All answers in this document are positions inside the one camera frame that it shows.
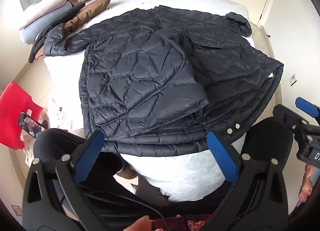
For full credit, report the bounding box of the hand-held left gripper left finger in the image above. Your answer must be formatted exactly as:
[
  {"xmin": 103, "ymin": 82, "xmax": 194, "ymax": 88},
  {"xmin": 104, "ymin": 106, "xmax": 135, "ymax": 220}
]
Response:
[{"xmin": 22, "ymin": 129, "xmax": 118, "ymax": 231}]

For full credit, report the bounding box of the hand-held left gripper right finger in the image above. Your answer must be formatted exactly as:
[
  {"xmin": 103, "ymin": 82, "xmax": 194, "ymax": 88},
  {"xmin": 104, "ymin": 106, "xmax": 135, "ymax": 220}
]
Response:
[{"xmin": 200, "ymin": 131, "xmax": 290, "ymax": 231}]

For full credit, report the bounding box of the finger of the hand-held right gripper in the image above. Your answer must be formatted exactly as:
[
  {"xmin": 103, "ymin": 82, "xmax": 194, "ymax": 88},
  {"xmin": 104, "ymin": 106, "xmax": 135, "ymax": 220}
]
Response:
[
  {"xmin": 295, "ymin": 97, "xmax": 320, "ymax": 119},
  {"xmin": 272, "ymin": 104, "xmax": 310, "ymax": 134}
]

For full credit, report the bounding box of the black quilted jacket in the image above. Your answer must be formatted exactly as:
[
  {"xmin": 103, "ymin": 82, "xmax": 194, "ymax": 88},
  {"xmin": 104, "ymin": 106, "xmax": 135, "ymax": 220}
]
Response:
[{"xmin": 44, "ymin": 6, "xmax": 284, "ymax": 157}]

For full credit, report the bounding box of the person's right hand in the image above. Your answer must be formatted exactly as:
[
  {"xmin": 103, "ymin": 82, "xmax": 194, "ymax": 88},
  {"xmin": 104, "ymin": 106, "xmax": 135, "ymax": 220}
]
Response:
[{"xmin": 298, "ymin": 164, "xmax": 316, "ymax": 203}]

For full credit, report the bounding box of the person's left hand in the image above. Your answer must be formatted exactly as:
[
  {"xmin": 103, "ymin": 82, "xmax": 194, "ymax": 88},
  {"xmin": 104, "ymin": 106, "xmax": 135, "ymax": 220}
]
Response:
[{"xmin": 122, "ymin": 215, "xmax": 152, "ymax": 231}]

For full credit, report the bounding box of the person's left leg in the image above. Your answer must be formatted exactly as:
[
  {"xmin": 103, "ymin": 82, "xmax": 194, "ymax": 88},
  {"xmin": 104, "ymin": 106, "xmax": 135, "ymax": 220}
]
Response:
[{"xmin": 32, "ymin": 128, "xmax": 173, "ymax": 221}]

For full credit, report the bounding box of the brown shoe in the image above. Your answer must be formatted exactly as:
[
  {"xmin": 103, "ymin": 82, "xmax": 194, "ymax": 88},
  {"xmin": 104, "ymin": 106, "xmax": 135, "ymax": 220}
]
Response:
[{"xmin": 116, "ymin": 164, "xmax": 138, "ymax": 181}]

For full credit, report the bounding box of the white dotted cloth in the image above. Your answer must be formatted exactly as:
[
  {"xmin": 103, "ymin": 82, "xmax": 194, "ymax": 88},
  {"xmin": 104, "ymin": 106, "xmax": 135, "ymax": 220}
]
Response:
[{"xmin": 22, "ymin": 98, "xmax": 75, "ymax": 167}]

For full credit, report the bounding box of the smartphone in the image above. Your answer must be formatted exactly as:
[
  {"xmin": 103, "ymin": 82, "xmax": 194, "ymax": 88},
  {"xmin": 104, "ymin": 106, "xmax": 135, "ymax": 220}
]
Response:
[{"xmin": 17, "ymin": 111, "xmax": 42, "ymax": 139}]

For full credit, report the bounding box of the red patterned rug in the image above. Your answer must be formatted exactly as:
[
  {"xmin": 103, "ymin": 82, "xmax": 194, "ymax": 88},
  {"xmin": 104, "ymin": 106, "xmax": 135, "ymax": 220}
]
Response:
[{"xmin": 149, "ymin": 214, "xmax": 213, "ymax": 231}]

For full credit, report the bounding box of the red plastic chair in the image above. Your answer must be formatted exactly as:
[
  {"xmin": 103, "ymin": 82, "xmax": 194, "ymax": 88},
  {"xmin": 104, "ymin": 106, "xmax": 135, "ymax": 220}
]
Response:
[{"xmin": 0, "ymin": 81, "xmax": 44, "ymax": 152}]

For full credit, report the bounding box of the blue-grey folded blanket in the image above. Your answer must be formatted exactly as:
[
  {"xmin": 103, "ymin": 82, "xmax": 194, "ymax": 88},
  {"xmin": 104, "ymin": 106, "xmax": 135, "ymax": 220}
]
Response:
[{"xmin": 20, "ymin": 2, "xmax": 75, "ymax": 45}]

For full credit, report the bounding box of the black garment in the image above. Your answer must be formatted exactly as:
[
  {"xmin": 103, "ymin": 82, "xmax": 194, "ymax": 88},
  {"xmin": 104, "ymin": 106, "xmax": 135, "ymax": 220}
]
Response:
[{"xmin": 28, "ymin": 3, "xmax": 86, "ymax": 64}]

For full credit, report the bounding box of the brown pillow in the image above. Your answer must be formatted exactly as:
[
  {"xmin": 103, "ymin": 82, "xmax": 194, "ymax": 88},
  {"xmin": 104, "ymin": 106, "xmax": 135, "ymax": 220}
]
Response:
[{"xmin": 64, "ymin": 0, "xmax": 111, "ymax": 33}]

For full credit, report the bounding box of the light pink folded duvet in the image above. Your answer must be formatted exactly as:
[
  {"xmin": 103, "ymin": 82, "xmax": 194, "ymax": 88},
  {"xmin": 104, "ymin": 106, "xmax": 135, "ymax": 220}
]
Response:
[{"xmin": 19, "ymin": 0, "xmax": 73, "ymax": 30}]

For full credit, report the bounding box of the black cable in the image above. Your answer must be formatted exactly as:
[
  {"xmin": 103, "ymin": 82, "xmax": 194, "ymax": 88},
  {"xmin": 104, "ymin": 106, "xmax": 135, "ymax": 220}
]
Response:
[{"xmin": 81, "ymin": 190, "xmax": 167, "ymax": 228}]

